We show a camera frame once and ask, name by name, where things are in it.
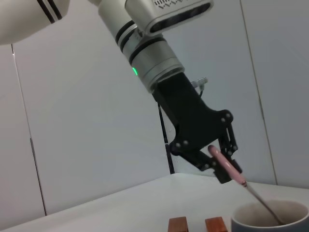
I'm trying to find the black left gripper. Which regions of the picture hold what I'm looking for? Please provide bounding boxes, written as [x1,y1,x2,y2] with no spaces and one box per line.
[154,72,243,185]

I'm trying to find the pink handled metal spoon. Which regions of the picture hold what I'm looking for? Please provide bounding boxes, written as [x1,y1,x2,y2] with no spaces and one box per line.
[208,145,285,225]

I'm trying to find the notched dark wooden block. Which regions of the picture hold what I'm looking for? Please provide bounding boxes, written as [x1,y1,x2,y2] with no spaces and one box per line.
[168,217,188,232]

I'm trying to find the grey ceramic cup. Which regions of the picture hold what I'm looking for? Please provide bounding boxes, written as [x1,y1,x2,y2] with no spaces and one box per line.
[231,199,309,232]

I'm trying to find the black wall corner strip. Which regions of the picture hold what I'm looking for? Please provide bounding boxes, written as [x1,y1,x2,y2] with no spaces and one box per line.
[157,101,176,174]

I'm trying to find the left gripper cable with plug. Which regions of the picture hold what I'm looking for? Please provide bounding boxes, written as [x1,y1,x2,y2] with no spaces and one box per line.
[191,76,209,99]

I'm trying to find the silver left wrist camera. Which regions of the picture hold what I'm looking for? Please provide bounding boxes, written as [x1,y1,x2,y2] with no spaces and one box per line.
[124,0,215,37]

